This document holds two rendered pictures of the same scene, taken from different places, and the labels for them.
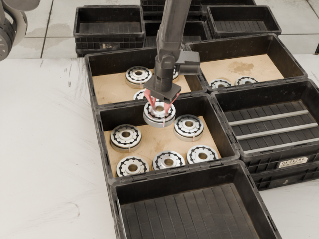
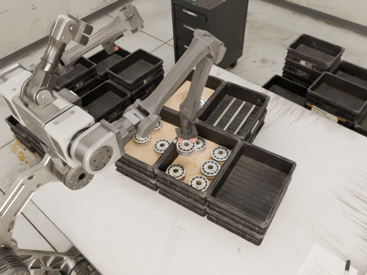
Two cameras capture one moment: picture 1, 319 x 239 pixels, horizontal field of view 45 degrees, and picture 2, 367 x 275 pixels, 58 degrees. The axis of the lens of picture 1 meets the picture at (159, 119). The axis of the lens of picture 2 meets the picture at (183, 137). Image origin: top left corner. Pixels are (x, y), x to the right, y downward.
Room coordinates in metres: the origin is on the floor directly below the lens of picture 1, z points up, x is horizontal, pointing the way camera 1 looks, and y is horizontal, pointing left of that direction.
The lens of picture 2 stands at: (0.03, 0.71, 2.27)
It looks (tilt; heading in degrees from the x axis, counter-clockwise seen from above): 48 degrees down; 321
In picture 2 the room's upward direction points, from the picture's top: 3 degrees counter-clockwise
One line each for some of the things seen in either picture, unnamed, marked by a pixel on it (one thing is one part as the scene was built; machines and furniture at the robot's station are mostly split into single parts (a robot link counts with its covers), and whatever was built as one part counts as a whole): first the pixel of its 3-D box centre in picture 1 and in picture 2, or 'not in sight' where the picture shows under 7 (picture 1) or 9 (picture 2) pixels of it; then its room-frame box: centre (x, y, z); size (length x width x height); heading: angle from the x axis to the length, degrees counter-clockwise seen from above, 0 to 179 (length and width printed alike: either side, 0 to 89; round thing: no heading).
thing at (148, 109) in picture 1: (159, 110); (186, 144); (0.88, 0.00, 0.95); 0.10 x 0.10 x 0.01
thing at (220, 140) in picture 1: (163, 145); (199, 161); (0.81, -0.02, 0.87); 0.40 x 0.30 x 0.11; 107
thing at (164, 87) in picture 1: (163, 81); (186, 128); (0.88, 0.00, 1.07); 0.10 x 0.07 x 0.07; 61
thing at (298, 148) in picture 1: (278, 115); (233, 108); (0.92, -0.40, 0.92); 0.40 x 0.30 x 0.02; 107
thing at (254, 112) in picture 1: (275, 126); (232, 115); (0.92, -0.40, 0.87); 0.40 x 0.30 x 0.11; 107
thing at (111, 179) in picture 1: (164, 134); (199, 155); (0.81, -0.02, 0.92); 0.40 x 0.30 x 0.02; 107
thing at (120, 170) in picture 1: (132, 169); (199, 183); (0.71, 0.07, 0.86); 0.10 x 0.10 x 0.01
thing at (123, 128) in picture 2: not in sight; (119, 132); (0.75, 0.40, 1.45); 0.09 x 0.08 x 0.12; 7
